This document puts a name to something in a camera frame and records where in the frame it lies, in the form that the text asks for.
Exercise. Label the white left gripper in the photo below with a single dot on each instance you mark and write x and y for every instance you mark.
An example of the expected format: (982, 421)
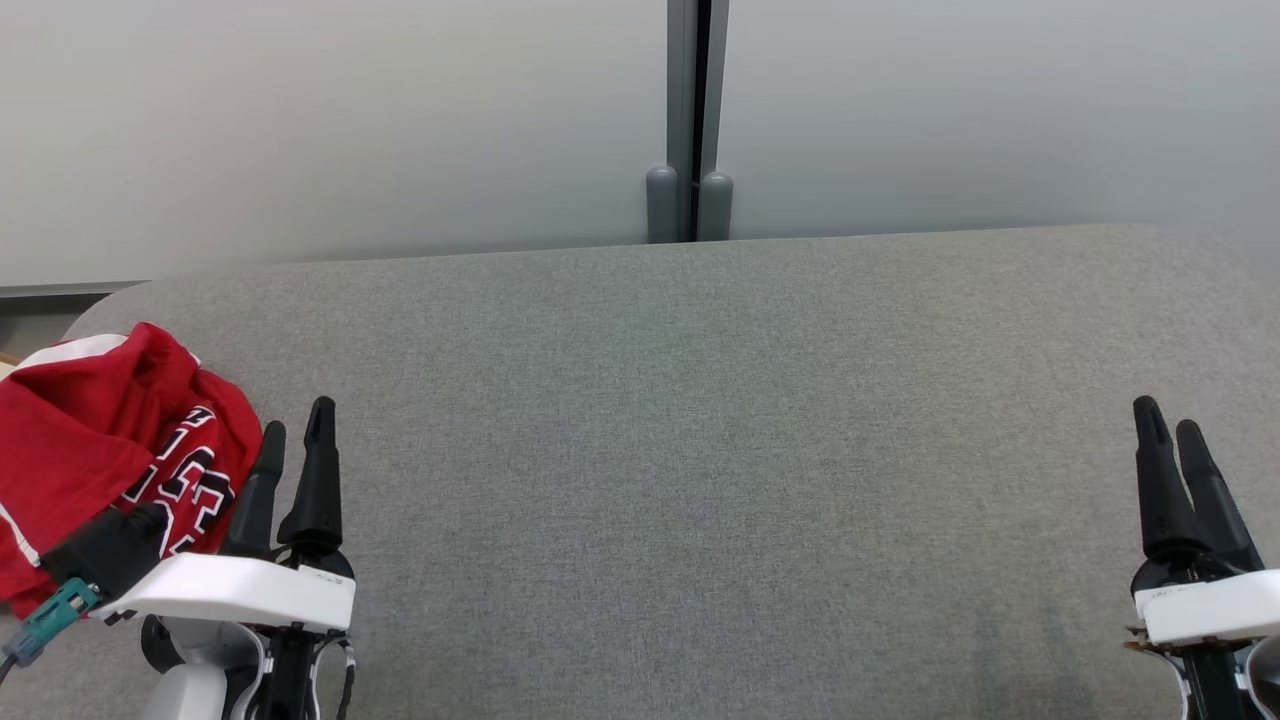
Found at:
(230, 590)

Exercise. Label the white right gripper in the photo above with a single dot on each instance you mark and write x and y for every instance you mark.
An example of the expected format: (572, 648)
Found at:
(1210, 608)

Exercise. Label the red jersey with white sleeves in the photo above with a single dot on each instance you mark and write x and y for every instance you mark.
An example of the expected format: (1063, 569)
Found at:
(200, 470)

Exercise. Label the grey partition post twin feet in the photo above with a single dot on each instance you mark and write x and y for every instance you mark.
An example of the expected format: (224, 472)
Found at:
(680, 100)

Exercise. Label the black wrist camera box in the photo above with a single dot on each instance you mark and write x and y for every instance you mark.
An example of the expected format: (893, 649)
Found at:
(110, 550)

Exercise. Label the red shorts with white stripe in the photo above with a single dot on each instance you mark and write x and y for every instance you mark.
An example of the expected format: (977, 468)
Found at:
(70, 410)

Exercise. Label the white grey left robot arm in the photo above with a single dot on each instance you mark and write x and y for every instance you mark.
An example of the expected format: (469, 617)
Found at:
(195, 690)

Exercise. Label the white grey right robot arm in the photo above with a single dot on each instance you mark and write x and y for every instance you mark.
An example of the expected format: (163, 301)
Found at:
(1215, 685)

